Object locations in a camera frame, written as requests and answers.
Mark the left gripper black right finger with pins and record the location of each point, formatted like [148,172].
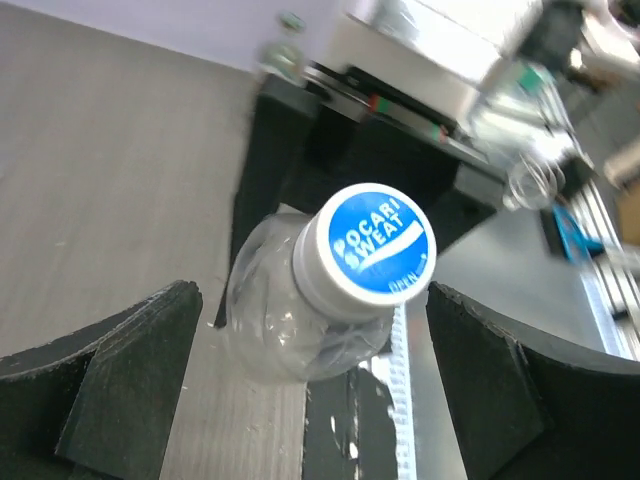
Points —
[526,404]

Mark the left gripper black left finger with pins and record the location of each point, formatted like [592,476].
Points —
[99,403]

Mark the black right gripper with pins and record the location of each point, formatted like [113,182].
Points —
[366,131]

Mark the clear plastic bottle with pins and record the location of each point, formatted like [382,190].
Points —
[273,332]

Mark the white bottle cap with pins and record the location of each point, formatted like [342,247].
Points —
[369,248]

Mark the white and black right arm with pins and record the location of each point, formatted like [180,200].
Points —
[575,30]

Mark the green glass bottle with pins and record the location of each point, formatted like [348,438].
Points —
[283,56]

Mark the white slotted cable duct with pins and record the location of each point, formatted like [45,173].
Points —
[392,368]

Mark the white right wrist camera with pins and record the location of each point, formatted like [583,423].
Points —
[441,54]

